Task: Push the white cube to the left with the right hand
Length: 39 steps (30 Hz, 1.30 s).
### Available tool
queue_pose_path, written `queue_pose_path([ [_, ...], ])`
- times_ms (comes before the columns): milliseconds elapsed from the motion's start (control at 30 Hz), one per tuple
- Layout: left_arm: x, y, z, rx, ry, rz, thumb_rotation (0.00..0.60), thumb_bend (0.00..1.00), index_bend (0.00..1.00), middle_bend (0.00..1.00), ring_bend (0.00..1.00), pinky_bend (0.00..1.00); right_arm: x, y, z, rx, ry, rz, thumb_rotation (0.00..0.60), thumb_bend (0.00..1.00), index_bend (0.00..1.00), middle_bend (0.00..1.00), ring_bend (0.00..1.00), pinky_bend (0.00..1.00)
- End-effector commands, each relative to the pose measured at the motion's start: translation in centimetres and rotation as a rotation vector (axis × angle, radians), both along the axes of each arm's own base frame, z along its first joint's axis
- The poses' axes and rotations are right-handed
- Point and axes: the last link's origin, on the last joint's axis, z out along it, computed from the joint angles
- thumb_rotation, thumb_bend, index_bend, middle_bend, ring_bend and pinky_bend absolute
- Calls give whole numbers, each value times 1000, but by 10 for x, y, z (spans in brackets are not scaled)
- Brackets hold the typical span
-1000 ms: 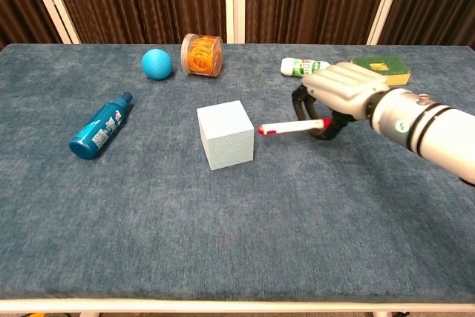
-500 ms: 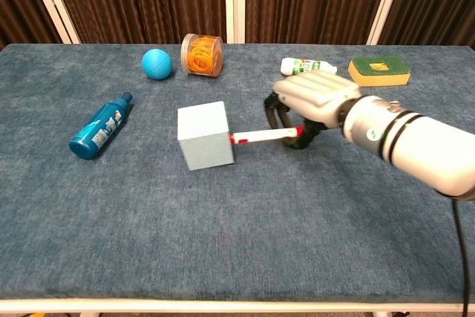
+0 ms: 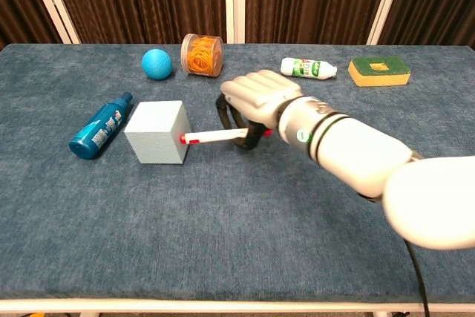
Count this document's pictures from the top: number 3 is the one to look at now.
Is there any clear jar of rubber bands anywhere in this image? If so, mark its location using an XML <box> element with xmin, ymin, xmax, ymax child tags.
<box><xmin>180</xmin><ymin>33</ymin><xmax>225</xmax><ymax>77</ymax></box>

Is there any blue table cloth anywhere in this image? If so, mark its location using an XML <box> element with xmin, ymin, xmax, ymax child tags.
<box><xmin>0</xmin><ymin>42</ymin><xmax>475</xmax><ymax>304</ymax></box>

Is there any small white green-labelled bottle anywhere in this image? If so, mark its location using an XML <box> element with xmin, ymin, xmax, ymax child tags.
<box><xmin>280</xmin><ymin>57</ymin><xmax>338</xmax><ymax>82</ymax></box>

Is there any blue plastic bottle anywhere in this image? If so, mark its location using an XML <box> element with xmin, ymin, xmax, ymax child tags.
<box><xmin>69</xmin><ymin>91</ymin><xmax>134</xmax><ymax>160</ymax></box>

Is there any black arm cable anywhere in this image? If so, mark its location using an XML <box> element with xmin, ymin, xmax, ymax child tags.
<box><xmin>404</xmin><ymin>238</ymin><xmax>431</xmax><ymax>317</ymax></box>

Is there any white marker with red cap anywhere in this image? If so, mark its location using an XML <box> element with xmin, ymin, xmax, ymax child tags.
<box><xmin>180</xmin><ymin>128</ymin><xmax>273</xmax><ymax>145</ymax></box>

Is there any blue ball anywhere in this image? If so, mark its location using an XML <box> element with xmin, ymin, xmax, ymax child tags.
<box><xmin>141</xmin><ymin>48</ymin><xmax>174</xmax><ymax>80</ymax></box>

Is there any white table frame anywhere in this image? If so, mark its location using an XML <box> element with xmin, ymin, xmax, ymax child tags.
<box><xmin>0</xmin><ymin>297</ymin><xmax>475</xmax><ymax>317</ymax></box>

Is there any yellow sponge with green pad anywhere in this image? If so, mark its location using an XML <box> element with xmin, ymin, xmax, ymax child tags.
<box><xmin>347</xmin><ymin>56</ymin><xmax>412</xmax><ymax>88</ymax></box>

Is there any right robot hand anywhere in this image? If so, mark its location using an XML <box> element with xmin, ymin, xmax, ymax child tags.
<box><xmin>215</xmin><ymin>69</ymin><xmax>304</xmax><ymax>151</ymax></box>

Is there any white foam cube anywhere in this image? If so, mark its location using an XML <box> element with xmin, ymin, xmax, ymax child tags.
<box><xmin>123</xmin><ymin>99</ymin><xmax>191</xmax><ymax>165</ymax></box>

